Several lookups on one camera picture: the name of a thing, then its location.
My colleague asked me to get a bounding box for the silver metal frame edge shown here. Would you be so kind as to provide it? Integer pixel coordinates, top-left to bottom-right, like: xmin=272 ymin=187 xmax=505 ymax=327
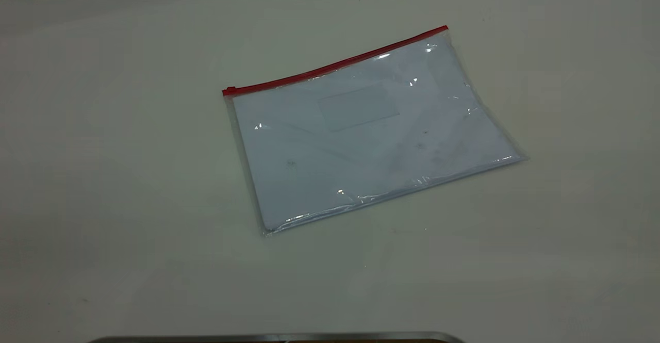
xmin=87 ymin=331 xmax=466 ymax=343

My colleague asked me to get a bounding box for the clear zip bag red zipper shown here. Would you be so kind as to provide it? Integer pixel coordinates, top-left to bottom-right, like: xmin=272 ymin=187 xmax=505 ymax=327
xmin=222 ymin=25 xmax=529 ymax=237

